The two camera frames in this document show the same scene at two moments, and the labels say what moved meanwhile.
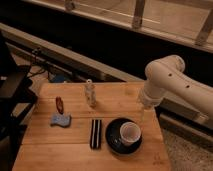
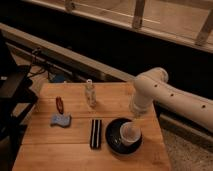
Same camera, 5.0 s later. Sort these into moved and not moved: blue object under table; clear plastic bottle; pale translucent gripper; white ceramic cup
Moved: pale translucent gripper
Not moved: clear plastic bottle; white ceramic cup; blue object under table
